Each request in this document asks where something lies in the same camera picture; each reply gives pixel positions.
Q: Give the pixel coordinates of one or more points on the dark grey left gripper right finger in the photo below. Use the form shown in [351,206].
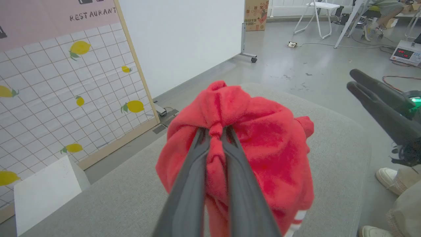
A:
[241,191]

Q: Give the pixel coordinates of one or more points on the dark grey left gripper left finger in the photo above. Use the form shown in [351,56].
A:
[189,184]

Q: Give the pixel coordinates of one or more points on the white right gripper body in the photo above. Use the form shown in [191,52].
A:
[417,103]

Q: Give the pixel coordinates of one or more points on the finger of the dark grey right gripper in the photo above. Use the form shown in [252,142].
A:
[384,112]
[378,85]

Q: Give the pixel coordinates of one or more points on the red jersey garment white trim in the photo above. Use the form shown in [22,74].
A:
[266,138]

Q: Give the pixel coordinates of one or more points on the bench power supply red display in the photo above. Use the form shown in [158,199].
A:
[406,52]

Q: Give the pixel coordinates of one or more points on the small cardboard box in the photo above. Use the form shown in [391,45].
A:
[391,23]

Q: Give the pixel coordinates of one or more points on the white sneaker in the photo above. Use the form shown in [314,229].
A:
[388,177]
[373,232]

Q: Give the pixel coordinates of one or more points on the black floor tape patch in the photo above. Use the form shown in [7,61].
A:
[171,118]

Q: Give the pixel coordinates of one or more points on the white table with slanted leg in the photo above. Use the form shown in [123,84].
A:
[349,23]

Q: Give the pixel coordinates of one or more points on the grey fabric sofa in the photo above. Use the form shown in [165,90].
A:
[332,164]

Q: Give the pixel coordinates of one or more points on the seated person in green shirt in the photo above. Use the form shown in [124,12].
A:
[386,7]

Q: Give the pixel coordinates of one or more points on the white floor power strip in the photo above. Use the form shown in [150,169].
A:
[292,44]

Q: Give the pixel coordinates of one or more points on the white folding chair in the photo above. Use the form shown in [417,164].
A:
[318,6]

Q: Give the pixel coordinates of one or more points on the beige trouser leg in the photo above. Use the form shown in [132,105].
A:
[408,210]

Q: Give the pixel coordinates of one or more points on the large printed cardboard box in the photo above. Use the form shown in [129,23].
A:
[256,14]

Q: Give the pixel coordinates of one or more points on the white box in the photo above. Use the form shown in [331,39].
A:
[46,194]

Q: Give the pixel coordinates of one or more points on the white rolling partition board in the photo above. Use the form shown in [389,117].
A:
[184,39]

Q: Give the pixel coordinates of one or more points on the lemon print restaurant backdrop panel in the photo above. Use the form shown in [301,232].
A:
[49,98]

